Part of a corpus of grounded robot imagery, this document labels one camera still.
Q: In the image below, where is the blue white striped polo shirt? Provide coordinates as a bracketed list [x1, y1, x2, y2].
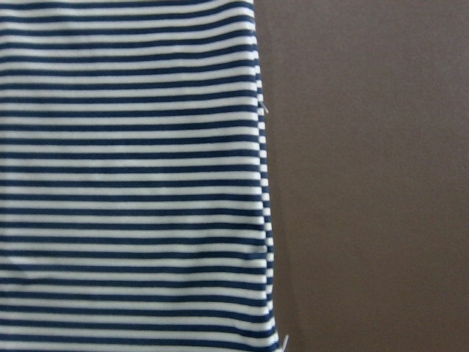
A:
[1, 1, 284, 351]

